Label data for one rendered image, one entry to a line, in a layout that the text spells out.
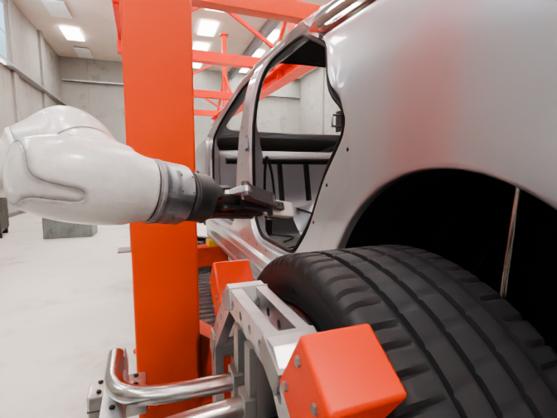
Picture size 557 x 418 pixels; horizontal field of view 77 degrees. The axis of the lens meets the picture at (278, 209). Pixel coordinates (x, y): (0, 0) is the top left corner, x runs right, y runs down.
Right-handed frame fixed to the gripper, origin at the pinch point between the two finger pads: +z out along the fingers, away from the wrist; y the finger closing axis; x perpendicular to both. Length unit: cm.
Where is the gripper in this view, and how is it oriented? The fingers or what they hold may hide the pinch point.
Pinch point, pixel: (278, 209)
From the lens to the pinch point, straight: 66.5
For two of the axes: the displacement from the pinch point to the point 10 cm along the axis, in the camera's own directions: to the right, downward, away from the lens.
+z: 7.0, 1.0, 7.0
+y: 6.9, -3.1, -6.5
